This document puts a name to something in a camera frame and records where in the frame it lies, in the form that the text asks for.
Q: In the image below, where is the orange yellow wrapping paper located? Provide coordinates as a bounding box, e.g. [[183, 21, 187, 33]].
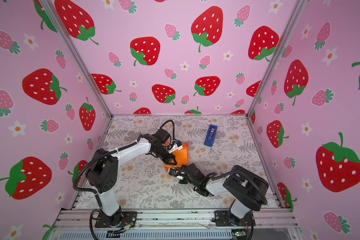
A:
[[165, 143, 189, 173]]

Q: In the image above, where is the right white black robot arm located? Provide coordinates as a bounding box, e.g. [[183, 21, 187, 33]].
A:
[[168, 164, 269, 226]]

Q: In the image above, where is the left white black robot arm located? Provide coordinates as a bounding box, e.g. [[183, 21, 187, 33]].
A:
[[85, 134, 183, 220]]

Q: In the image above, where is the blue tape dispenser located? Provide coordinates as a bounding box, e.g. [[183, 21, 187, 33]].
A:
[[204, 125, 218, 147]]

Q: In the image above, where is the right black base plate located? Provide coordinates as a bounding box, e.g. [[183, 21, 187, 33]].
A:
[[212, 211, 256, 227]]

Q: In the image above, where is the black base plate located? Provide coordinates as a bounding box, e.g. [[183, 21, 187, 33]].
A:
[[212, 211, 256, 227], [95, 211, 138, 229]]

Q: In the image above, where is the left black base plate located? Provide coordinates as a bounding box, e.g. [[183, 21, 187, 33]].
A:
[[95, 211, 138, 229]]

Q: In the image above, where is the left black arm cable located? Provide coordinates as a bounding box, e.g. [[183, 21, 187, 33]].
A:
[[72, 119, 176, 240]]

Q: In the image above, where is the aluminium front frame rail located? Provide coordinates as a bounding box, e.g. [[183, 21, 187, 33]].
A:
[[48, 209, 304, 240]]

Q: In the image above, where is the left aluminium corner post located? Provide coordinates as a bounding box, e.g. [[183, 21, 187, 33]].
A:
[[40, 0, 113, 119]]

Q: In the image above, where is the aluminium corner post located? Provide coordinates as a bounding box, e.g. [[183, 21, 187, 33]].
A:
[[247, 0, 308, 120], [40, 0, 113, 119]]

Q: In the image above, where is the right aluminium corner post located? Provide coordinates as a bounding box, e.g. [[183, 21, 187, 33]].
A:
[[247, 0, 308, 120]]

